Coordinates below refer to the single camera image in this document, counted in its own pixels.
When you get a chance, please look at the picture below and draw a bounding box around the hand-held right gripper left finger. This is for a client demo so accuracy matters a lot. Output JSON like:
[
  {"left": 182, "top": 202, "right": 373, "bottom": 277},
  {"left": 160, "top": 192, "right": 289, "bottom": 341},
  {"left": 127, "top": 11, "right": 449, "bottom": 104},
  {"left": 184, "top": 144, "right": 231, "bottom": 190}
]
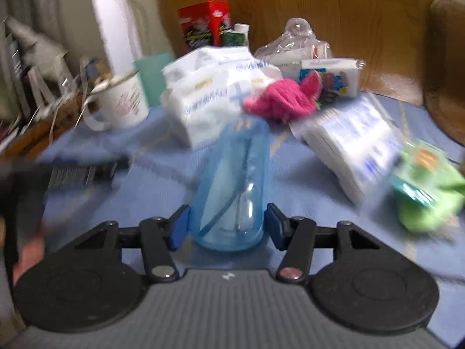
[{"left": 73, "top": 204, "right": 191, "bottom": 283}]

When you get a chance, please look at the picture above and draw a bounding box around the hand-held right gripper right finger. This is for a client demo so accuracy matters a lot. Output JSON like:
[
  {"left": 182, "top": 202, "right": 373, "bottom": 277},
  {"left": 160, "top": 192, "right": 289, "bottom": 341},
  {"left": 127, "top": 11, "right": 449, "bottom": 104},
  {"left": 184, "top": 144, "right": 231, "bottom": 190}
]
[{"left": 266, "top": 202, "right": 382, "bottom": 283}]

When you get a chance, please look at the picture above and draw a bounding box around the clear blue plastic bottle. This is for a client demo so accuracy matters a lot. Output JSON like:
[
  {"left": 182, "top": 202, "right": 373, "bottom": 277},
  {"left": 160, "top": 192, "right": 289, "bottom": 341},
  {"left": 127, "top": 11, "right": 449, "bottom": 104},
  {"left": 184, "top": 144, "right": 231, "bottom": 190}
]
[{"left": 189, "top": 118, "right": 271, "bottom": 252}]

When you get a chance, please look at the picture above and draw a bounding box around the blue white tissue pack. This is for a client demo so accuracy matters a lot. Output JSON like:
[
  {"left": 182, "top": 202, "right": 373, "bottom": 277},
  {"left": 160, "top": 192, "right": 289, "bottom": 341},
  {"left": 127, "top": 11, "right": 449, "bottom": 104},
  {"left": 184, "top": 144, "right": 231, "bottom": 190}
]
[{"left": 291, "top": 95, "right": 404, "bottom": 204}]

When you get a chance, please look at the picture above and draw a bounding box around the pink sponge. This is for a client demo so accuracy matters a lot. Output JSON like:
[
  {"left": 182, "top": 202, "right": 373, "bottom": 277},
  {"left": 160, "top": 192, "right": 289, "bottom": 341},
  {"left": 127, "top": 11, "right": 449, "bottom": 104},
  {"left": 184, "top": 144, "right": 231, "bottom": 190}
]
[{"left": 243, "top": 70, "right": 324, "bottom": 122}]

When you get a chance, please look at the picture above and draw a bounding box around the green cloth packet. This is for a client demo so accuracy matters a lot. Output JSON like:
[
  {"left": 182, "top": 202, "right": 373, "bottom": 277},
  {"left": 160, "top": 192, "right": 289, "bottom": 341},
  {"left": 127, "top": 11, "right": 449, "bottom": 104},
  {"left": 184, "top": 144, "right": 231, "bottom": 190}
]
[{"left": 390, "top": 140, "right": 465, "bottom": 233}]

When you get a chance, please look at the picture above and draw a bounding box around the person's left hand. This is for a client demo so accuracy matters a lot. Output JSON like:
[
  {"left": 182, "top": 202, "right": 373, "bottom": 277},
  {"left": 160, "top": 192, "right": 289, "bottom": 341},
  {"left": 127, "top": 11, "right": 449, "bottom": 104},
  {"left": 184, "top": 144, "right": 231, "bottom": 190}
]
[{"left": 12, "top": 233, "right": 48, "bottom": 280}]

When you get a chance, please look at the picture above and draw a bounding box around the blue checked tablecloth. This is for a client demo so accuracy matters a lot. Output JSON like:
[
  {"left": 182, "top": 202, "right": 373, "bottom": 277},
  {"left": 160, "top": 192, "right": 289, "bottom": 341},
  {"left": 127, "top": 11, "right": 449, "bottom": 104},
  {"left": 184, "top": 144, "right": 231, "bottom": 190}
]
[{"left": 36, "top": 91, "right": 465, "bottom": 335}]

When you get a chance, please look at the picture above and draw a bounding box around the large white wet wipes pack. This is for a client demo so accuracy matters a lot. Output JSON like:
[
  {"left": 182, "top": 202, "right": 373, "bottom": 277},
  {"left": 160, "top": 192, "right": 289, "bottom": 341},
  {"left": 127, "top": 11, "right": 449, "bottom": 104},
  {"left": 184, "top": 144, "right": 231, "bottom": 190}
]
[{"left": 160, "top": 45, "right": 284, "bottom": 148}]

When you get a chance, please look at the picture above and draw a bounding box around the white enamel mug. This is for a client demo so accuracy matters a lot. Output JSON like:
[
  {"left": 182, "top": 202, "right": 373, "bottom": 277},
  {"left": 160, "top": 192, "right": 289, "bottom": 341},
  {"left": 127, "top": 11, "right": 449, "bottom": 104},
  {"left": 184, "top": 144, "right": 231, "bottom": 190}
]
[{"left": 82, "top": 71, "right": 150, "bottom": 131}]

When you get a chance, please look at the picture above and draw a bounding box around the black clip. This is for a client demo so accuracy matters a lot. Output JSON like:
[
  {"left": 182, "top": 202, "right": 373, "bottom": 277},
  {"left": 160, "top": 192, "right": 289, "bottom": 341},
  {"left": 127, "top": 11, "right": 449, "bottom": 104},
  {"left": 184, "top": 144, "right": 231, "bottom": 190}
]
[{"left": 316, "top": 92, "right": 338, "bottom": 110}]

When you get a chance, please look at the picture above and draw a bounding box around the grey white figurine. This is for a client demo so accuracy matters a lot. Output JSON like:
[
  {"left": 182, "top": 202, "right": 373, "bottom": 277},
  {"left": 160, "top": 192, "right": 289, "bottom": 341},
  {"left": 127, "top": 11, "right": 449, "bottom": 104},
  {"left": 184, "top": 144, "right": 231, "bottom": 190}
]
[{"left": 7, "top": 16, "right": 69, "bottom": 81}]

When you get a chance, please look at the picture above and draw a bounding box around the small cartoon print tissue pack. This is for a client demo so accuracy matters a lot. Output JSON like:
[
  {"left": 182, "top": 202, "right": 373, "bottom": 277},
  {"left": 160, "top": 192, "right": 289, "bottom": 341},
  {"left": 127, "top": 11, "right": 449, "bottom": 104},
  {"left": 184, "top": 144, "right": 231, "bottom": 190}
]
[{"left": 298, "top": 57, "right": 364, "bottom": 99}]

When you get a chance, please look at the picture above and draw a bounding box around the clear plastic bag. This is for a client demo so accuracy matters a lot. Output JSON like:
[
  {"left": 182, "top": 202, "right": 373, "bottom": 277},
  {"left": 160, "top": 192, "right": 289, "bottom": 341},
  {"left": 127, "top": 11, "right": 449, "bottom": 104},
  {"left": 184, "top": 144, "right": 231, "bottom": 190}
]
[{"left": 254, "top": 17, "right": 333, "bottom": 77}]

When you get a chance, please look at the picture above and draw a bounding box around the small green carton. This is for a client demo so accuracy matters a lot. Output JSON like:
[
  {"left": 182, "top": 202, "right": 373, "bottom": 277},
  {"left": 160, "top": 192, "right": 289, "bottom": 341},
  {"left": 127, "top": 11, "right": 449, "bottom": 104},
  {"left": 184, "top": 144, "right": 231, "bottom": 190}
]
[{"left": 222, "top": 24, "right": 251, "bottom": 48}]

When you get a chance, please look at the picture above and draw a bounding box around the red printed box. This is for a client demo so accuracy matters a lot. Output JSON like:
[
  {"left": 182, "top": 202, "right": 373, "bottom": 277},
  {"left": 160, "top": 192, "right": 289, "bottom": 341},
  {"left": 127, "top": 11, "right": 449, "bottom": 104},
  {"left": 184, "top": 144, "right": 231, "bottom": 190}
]
[{"left": 177, "top": 1, "right": 233, "bottom": 51}]

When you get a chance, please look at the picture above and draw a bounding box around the brown woven chair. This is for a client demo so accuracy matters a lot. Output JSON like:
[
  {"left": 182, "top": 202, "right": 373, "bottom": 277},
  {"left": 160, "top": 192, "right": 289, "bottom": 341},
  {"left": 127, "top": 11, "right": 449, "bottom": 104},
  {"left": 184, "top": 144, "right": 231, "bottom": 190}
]
[{"left": 423, "top": 0, "right": 465, "bottom": 142}]

